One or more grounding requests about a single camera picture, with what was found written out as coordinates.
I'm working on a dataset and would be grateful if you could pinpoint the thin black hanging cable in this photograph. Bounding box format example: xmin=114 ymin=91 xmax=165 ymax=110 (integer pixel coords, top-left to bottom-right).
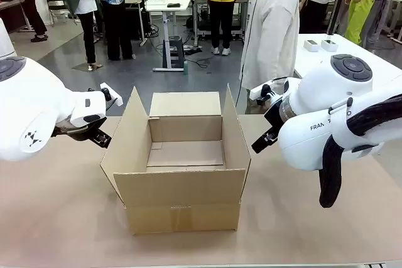
xmin=235 ymin=0 xmax=279 ymax=115

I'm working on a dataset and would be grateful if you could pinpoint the dark brown desk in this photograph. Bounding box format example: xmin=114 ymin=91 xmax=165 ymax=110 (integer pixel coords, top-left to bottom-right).
xmin=0 ymin=0 xmax=26 ymax=34

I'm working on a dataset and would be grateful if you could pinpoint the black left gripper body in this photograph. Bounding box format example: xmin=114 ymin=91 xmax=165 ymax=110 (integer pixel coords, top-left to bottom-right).
xmin=52 ymin=116 xmax=107 ymax=141

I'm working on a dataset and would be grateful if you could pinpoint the white side table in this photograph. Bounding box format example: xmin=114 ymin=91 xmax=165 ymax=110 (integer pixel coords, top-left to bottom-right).
xmin=293 ymin=33 xmax=402 ymax=80

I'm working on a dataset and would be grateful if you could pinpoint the black slanted pole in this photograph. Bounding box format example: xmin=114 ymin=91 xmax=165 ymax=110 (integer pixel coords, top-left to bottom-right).
xmin=326 ymin=0 xmax=350 ymax=36

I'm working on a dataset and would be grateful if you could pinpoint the person in black clothes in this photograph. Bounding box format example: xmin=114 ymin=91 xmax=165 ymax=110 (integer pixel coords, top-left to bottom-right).
xmin=0 ymin=0 xmax=50 ymax=43

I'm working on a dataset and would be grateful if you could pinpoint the person in white sweatshirt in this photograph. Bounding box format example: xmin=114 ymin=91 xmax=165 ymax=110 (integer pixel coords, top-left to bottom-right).
xmin=240 ymin=0 xmax=307 ymax=115

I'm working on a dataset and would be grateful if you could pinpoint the grey step stool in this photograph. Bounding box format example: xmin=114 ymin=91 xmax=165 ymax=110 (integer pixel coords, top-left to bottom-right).
xmin=161 ymin=36 xmax=186 ymax=70

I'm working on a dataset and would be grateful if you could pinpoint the white height adjustable desk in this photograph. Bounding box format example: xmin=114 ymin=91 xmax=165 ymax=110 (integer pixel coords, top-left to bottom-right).
xmin=144 ymin=0 xmax=193 ymax=73

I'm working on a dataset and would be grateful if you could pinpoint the black cable sleeve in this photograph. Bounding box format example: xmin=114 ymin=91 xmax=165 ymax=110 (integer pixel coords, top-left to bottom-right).
xmin=318 ymin=94 xmax=402 ymax=209

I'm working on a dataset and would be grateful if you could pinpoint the brown cardboard box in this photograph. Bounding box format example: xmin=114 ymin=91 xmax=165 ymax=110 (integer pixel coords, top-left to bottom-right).
xmin=99 ymin=83 xmax=252 ymax=236

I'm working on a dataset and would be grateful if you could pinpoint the white cylindrical floor appliance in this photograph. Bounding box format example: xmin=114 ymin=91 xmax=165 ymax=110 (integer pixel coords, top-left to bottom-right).
xmin=0 ymin=18 xmax=16 ymax=58

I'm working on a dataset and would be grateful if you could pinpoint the person in grey trousers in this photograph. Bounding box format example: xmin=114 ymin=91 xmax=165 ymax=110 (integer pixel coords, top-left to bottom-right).
xmin=366 ymin=0 xmax=402 ymax=51

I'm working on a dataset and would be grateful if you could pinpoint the person in lime green trousers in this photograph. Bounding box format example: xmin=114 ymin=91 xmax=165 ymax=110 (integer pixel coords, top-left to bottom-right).
xmin=344 ymin=0 xmax=392 ymax=46

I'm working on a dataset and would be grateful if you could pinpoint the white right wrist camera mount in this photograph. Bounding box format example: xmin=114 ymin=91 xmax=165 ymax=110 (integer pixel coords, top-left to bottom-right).
xmin=249 ymin=81 xmax=288 ymax=107

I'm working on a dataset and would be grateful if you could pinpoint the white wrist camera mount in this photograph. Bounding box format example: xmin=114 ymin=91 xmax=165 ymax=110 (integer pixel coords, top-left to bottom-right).
xmin=249 ymin=81 xmax=288 ymax=107
xmin=99 ymin=82 xmax=122 ymax=107

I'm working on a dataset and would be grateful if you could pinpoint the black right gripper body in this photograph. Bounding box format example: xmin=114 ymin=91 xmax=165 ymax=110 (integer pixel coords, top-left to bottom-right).
xmin=263 ymin=97 xmax=285 ymax=136

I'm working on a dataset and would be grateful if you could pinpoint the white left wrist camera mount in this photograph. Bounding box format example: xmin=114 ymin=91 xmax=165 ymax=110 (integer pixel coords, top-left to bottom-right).
xmin=99 ymin=82 xmax=122 ymax=107

